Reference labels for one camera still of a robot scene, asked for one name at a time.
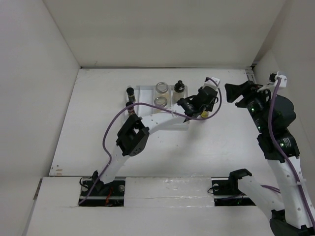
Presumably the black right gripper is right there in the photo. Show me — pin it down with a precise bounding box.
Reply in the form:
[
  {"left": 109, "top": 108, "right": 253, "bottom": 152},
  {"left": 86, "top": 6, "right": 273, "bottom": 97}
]
[{"left": 225, "top": 80, "right": 274, "bottom": 134}]

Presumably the yellow bottle beige cap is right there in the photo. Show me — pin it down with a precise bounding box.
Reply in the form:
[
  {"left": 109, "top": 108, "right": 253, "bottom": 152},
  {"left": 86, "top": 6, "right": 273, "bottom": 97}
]
[{"left": 200, "top": 111, "right": 209, "bottom": 118}]

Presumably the black-cap bottle white powder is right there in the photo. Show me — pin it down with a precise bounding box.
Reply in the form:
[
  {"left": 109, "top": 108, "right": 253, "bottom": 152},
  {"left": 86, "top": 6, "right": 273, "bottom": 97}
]
[{"left": 173, "top": 80, "right": 185, "bottom": 103}]

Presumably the round glass jar silver lid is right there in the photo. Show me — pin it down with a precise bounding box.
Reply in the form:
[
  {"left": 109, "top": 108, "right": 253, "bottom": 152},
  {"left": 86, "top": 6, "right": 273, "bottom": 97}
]
[{"left": 155, "top": 82, "right": 169, "bottom": 99}]

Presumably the small black-lid spice jar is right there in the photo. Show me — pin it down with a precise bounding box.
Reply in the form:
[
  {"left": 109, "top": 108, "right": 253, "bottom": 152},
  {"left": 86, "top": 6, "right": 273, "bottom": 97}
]
[{"left": 126, "top": 87, "right": 136, "bottom": 103}]

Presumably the small brown spice jar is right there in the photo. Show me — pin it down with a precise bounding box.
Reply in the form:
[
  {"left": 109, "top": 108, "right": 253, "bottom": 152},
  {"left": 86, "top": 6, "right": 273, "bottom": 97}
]
[{"left": 126, "top": 101, "right": 135, "bottom": 116}]

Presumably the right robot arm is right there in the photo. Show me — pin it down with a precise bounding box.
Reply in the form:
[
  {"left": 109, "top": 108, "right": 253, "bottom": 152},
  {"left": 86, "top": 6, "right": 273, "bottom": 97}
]
[{"left": 224, "top": 81, "right": 315, "bottom": 236}]

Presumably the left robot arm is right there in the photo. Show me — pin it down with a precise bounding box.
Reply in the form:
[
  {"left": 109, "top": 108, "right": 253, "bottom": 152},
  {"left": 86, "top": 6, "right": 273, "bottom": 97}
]
[{"left": 92, "top": 78, "right": 222, "bottom": 195}]

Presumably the white divided organizer tray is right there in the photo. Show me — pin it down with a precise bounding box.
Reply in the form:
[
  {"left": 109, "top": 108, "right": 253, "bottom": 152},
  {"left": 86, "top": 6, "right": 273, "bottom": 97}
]
[{"left": 132, "top": 85, "right": 189, "bottom": 131}]

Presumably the white foam front block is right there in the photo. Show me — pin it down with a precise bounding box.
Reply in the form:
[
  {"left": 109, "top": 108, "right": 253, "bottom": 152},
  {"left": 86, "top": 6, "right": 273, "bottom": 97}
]
[{"left": 124, "top": 177, "right": 214, "bottom": 208}]

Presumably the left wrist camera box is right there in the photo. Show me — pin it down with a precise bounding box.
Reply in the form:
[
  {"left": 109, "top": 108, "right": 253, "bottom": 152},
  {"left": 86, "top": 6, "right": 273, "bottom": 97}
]
[{"left": 204, "top": 77, "right": 221, "bottom": 88}]

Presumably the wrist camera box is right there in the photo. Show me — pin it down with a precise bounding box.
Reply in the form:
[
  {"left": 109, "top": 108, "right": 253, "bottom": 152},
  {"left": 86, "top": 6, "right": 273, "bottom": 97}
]
[
  {"left": 268, "top": 71, "right": 287, "bottom": 89},
  {"left": 204, "top": 77, "right": 221, "bottom": 88}
]

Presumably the aluminium rail right side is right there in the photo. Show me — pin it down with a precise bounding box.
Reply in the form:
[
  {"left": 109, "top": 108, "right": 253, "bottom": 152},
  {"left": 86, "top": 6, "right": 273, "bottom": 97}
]
[{"left": 245, "top": 66, "right": 256, "bottom": 84}]

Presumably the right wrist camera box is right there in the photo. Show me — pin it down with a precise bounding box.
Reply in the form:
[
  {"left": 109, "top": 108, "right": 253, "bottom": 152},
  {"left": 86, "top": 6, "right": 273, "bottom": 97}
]
[{"left": 268, "top": 71, "right": 287, "bottom": 89}]

